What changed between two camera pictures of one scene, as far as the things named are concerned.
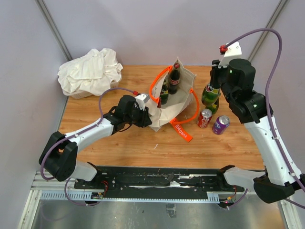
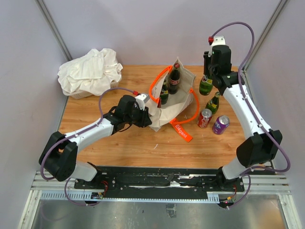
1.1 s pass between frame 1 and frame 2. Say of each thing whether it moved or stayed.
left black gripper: stayed
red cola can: stayed
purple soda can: stayed
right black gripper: moved
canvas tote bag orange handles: stayed
